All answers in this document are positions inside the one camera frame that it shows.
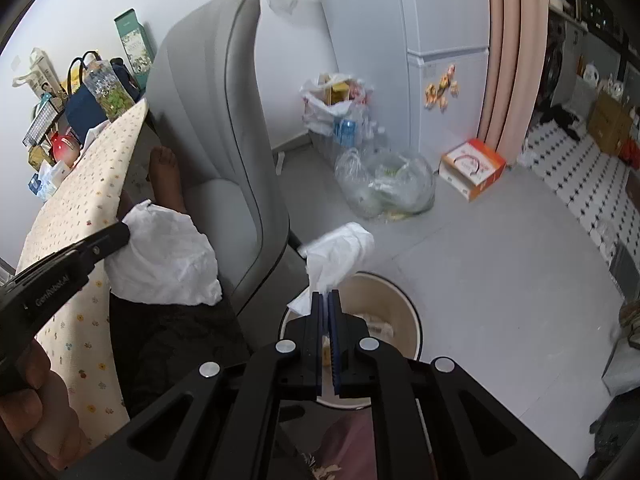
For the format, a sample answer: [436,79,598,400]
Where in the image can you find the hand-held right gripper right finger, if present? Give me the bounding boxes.
[327,289,581,480]

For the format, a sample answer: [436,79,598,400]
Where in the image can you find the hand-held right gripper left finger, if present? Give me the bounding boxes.
[60,290,326,480]

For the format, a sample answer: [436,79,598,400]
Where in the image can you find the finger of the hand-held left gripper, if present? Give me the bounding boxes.
[10,221,132,339]

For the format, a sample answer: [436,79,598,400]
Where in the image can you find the white waste bin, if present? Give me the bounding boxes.
[276,271,425,411]

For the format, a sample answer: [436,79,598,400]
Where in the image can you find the small white tissue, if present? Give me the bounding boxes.
[286,222,376,317]

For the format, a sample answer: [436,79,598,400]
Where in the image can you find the large white tissue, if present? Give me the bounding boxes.
[106,200,223,307]

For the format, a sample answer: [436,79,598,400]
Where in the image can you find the person's left hand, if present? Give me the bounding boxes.
[0,340,96,471]

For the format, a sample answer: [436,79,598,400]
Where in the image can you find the pink cloth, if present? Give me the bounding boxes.
[280,405,381,480]

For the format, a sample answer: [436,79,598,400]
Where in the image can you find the blue white tissue box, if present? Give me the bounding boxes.
[29,160,73,198]

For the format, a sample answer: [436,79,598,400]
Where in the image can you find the person's dark quilted pants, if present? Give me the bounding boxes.
[109,292,256,418]

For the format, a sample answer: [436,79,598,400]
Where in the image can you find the yellow oil bottle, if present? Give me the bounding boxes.
[27,146,53,171]

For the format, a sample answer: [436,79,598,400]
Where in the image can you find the red white ceramic jar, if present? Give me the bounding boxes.
[50,130,82,163]

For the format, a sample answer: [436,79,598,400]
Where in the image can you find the person's bare foot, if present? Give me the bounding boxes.
[148,146,190,215]

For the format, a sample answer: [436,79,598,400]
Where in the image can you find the loose white papers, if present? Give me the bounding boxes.
[80,120,111,153]

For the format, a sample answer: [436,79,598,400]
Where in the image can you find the navy lunch bag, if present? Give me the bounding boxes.
[65,51,146,133]

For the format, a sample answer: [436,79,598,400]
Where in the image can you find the clear plastic bag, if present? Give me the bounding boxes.
[334,146,436,221]

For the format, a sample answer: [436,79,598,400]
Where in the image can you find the clear bottle with green contents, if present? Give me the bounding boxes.
[82,59,136,122]

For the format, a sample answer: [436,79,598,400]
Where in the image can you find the white paper bag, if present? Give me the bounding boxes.
[12,47,63,98]

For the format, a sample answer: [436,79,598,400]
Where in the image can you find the grey upholstered chair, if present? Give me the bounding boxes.
[145,0,307,356]

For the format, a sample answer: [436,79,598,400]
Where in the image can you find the orange white cardboard box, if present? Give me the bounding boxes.
[440,138,507,202]

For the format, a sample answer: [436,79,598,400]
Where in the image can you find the white plastic bag with boxes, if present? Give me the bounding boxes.
[300,72,376,136]

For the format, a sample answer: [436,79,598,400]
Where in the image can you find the tall green box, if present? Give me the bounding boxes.
[114,8,156,93]

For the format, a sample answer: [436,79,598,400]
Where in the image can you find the grey bag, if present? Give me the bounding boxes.
[602,330,640,396]

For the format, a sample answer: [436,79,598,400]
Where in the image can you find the yellow figure fridge magnet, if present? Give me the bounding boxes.
[424,65,460,111]

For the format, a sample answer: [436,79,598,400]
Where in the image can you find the dark cloth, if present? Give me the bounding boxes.
[540,104,583,142]

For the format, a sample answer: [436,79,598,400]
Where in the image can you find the pink curtain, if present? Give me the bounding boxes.
[477,0,551,166]

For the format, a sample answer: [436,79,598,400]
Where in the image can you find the brown cardboard box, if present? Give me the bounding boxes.
[586,91,636,156]

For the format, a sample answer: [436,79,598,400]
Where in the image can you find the white refrigerator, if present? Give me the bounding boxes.
[312,0,493,163]

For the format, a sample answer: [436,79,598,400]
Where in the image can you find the black wire basket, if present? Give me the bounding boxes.
[22,97,68,148]

